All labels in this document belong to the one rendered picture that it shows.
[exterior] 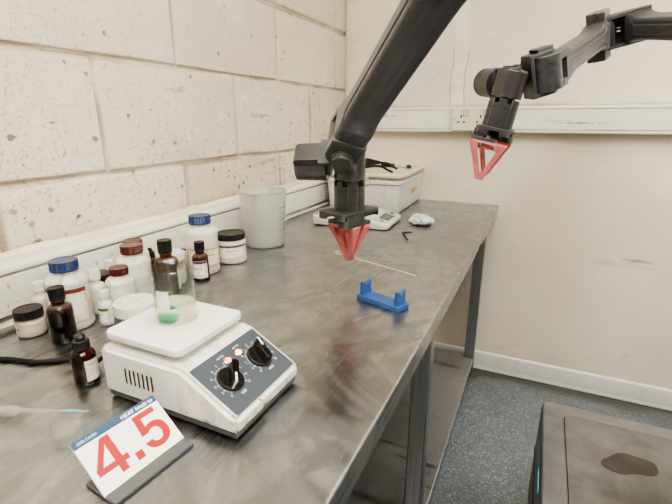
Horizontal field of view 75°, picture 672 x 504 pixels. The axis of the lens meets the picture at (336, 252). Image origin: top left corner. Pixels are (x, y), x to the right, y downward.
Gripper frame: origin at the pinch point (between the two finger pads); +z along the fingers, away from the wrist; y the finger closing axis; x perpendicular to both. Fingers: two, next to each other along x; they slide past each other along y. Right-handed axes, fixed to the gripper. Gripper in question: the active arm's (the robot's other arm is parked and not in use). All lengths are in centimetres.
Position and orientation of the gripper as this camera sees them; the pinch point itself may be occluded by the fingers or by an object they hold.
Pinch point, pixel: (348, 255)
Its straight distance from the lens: 85.0
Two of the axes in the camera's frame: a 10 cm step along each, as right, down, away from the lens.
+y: -6.9, 2.1, -6.9
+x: 7.2, 2.0, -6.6
